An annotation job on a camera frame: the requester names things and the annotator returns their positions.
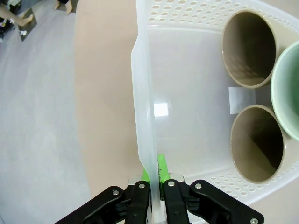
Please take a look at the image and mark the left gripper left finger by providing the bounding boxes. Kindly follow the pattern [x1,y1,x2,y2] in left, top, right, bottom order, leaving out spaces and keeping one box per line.
[54,167,151,224]

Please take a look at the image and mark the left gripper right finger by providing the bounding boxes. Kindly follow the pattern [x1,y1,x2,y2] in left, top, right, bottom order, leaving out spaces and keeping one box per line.
[157,153,265,224]

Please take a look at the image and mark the tall brown cup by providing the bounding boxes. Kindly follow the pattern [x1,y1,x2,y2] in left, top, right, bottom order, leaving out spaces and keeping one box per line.
[221,9,287,89]
[230,104,292,185]

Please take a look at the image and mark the white perforated plastic basket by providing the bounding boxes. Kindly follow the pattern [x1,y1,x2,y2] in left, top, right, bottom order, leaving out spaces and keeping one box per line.
[130,0,299,224]

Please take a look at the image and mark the pale green cup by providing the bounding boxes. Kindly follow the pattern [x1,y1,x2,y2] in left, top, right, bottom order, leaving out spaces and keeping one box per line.
[270,41,299,142]

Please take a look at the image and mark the brown mannequin base board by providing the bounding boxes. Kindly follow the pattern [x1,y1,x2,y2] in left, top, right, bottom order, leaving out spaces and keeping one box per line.
[18,7,38,42]

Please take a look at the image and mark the bare beige mannequin leg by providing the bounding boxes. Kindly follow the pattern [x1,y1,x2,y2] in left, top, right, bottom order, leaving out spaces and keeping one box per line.
[0,4,34,26]

